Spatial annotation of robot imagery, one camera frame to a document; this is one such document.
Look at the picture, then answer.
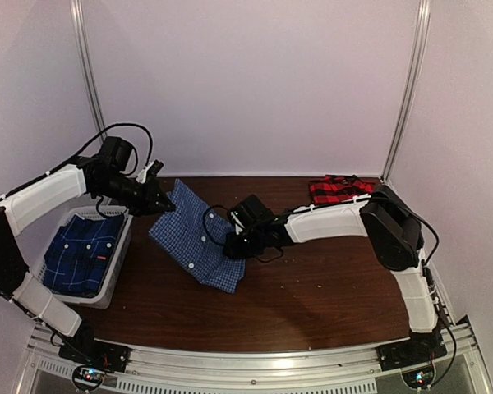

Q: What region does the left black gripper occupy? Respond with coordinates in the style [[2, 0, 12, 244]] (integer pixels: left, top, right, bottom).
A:
[[94, 172, 175, 217]]

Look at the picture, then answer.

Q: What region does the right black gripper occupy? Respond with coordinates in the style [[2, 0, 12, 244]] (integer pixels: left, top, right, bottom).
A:
[[223, 226, 266, 260]]

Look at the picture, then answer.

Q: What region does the blue small-check long sleeve shirt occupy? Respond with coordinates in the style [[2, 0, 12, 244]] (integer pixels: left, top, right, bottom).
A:
[[148, 179, 246, 294]]

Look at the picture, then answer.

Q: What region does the red black plaid shirt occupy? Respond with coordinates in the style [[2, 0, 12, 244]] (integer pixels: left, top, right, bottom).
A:
[[308, 175, 376, 205]]

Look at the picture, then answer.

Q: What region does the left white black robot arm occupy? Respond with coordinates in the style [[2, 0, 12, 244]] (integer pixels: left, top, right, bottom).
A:
[[0, 158, 175, 364]]

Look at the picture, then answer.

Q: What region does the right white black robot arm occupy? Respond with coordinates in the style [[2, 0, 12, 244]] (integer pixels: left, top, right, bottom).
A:
[[223, 186, 438, 363]]

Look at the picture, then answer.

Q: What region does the dark blue plaid shirt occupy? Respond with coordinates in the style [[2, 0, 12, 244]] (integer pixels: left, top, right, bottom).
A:
[[42, 215, 125, 297]]

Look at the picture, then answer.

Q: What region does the white plastic laundry basket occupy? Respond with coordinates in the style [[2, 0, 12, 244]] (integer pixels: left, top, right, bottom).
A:
[[33, 205, 133, 309]]

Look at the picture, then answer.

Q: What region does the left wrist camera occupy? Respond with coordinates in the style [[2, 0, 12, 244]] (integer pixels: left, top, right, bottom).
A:
[[136, 160, 164, 184]]

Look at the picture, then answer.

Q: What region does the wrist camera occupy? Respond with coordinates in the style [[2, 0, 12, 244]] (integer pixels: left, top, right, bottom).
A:
[[136, 160, 164, 184], [227, 209, 245, 234]]

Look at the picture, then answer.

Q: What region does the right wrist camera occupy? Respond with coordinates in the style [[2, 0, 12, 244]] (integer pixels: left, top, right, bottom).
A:
[[227, 209, 245, 234]]

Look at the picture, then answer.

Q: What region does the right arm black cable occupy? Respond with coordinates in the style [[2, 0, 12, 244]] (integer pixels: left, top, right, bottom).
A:
[[201, 204, 231, 247]]

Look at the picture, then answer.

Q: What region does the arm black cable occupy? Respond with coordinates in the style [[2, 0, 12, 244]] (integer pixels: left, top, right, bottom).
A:
[[201, 204, 231, 247], [71, 122, 154, 165]]

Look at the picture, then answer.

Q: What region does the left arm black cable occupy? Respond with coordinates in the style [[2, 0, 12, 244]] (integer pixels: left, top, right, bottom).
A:
[[71, 122, 154, 165]]

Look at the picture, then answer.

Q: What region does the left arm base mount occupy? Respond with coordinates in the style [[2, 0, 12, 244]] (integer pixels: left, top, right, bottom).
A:
[[48, 320, 131, 373]]

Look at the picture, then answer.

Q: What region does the front aluminium frame rail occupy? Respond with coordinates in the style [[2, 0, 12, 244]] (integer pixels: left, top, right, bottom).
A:
[[12, 323, 493, 393]]

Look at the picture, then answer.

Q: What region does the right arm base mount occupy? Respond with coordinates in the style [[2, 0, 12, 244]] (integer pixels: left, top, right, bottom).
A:
[[376, 317, 447, 372]]

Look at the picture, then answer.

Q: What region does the left aluminium frame post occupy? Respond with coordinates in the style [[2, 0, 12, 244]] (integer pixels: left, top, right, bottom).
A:
[[70, 0, 105, 132]]

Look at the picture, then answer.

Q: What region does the aluminium frame post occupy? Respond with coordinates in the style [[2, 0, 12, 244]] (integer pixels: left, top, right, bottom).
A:
[[70, 0, 105, 132], [380, 0, 431, 184]]

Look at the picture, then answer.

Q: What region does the right aluminium frame post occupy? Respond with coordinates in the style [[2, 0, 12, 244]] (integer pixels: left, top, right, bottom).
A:
[[380, 0, 431, 184]]

